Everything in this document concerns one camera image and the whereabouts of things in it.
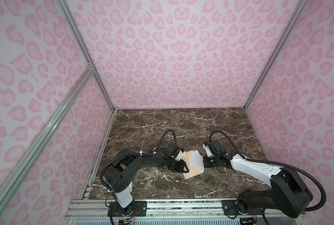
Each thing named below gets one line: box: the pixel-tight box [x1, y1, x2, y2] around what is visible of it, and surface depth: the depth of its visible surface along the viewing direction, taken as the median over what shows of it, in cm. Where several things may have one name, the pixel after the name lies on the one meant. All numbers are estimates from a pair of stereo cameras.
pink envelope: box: [181, 150, 205, 180], surface depth 88 cm
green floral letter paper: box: [189, 150, 204, 171], surface depth 93 cm
